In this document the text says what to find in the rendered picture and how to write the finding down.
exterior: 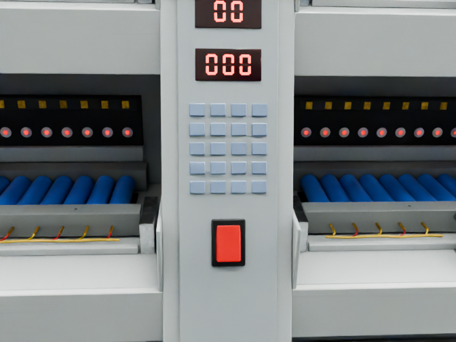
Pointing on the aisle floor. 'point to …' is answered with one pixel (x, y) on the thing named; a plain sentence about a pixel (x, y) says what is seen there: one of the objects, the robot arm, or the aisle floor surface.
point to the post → (169, 201)
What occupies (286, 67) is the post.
